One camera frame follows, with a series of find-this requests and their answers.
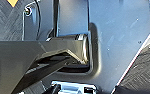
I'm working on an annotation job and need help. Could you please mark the small white robot box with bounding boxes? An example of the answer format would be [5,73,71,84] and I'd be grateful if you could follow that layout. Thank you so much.
[50,79,97,94]

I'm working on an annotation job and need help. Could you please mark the small round base bolt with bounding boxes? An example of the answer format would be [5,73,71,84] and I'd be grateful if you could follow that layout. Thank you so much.
[22,7,33,18]

